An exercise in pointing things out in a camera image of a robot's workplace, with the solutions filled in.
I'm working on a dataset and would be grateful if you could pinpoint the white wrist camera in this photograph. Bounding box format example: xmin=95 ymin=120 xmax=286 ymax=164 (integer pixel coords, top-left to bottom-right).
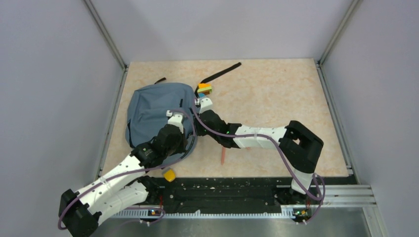
xmin=166 ymin=110 xmax=184 ymax=134
xmin=195 ymin=96 xmax=213 ymax=114

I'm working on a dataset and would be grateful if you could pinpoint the yellow grey pencil sharpener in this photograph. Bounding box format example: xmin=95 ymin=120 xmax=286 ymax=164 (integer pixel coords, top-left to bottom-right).
xmin=163 ymin=168 xmax=176 ymax=182

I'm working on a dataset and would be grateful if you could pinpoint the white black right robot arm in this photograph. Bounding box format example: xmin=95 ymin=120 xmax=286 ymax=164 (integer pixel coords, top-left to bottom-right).
xmin=194 ymin=110 xmax=324 ymax=203

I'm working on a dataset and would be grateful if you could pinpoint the blue grey student backpack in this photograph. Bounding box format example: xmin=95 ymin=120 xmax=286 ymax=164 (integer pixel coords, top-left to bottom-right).
xmin=125 ymin=62 xmax=242 ymax=164

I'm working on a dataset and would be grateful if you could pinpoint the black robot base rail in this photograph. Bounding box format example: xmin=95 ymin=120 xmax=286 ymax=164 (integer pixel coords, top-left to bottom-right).
xmin=139 ymin=177 xmax=319 ymax=214

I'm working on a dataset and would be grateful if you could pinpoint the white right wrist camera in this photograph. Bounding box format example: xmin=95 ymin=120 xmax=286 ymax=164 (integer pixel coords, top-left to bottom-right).
xmin=195 ymin=96 xmax=213 ymax=114

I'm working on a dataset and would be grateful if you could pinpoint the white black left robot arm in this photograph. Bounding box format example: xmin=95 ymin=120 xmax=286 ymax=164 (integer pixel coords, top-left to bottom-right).
xmin=57 ymin=124 xmax=188 ymax=237

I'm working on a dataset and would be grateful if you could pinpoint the orange pen upright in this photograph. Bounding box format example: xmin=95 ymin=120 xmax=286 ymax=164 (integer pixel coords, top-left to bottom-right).
xmin=220 ymin=147 xmax=226 ymax=165

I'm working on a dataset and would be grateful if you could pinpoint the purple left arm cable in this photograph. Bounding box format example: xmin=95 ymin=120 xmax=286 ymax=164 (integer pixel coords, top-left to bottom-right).
xmin=57 ymin=109 xmax=197 ymax=231

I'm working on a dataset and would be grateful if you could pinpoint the colourful sticky note stack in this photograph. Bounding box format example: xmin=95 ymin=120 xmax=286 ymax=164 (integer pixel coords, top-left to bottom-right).
xmin=196 ymin=83 xmax=212 ymax=98

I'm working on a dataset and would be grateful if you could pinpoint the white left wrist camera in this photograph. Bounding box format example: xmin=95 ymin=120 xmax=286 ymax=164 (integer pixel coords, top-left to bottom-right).
xmin=166 ymin=110 xmax=184 ymax=134

